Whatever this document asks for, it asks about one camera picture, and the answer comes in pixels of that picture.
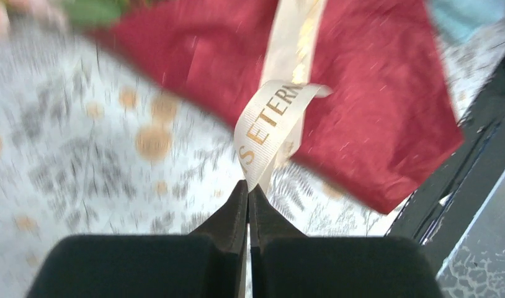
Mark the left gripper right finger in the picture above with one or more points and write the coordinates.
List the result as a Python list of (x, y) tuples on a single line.
[(287, 263)]

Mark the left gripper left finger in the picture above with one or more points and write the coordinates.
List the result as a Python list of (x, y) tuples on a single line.
[(207, 262)]

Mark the cream ribbon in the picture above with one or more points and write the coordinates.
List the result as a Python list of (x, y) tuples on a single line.
[(269, 129)]

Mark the dark red wrapping paper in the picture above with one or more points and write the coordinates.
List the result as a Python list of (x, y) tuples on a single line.
[(386, 126)]

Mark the pink fake flower bunch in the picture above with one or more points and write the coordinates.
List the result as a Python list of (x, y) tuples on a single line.
[(64, 14)]

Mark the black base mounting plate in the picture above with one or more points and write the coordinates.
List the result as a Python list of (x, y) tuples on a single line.
[(438, 214)]

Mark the floral patterned table mat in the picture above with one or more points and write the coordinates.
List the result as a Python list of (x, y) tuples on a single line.
[(81, 152)]

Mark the light blue folded cloth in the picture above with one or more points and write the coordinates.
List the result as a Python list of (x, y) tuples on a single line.
[(457, 21)]

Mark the aluminium front rail frame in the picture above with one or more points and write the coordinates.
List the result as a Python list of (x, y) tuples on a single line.
[(476, 266)]

